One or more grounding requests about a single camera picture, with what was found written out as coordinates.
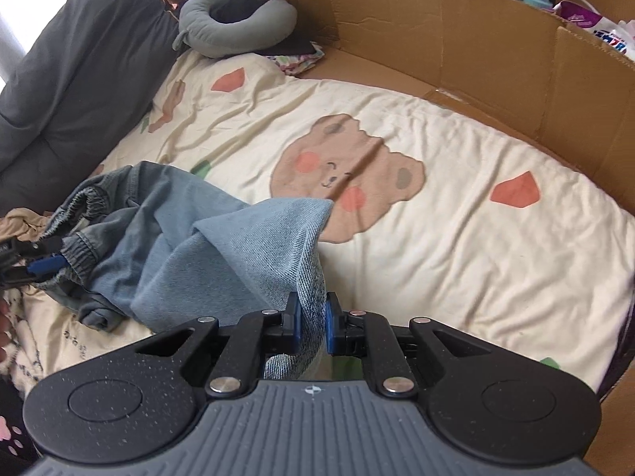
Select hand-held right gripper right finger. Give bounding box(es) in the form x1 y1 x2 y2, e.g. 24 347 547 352
325 292 497 400

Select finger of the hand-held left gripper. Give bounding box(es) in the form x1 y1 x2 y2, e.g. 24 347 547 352
0 256 67 288
10 238 64 259

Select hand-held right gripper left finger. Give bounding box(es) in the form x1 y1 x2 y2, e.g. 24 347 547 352
134 292 302 400

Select light blue jeans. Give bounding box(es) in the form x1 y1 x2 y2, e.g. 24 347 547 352
37 160 334 382

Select beige garment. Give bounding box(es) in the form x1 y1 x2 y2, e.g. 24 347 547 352
0 208 55 244

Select white fluffy patterned blanket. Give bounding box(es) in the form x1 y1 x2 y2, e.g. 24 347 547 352
0 290 38 397

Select cream bear print bedsheet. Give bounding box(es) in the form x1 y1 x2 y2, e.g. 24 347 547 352
10 50 635 397

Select floral print cloth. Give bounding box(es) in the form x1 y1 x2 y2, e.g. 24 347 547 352
268 44 325 76

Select grey neck pillow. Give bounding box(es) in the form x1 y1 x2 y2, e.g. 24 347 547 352
173 0 298 58

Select black cloth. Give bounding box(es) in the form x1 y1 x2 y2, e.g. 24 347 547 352
255 37 318 56

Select brown cardboard sheet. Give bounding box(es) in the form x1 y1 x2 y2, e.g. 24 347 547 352
248 0 635 476

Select purple packet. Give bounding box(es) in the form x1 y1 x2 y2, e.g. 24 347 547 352
553 1 603 28

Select white printed packet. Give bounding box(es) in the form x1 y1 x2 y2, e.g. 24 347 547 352
590 15 635 63

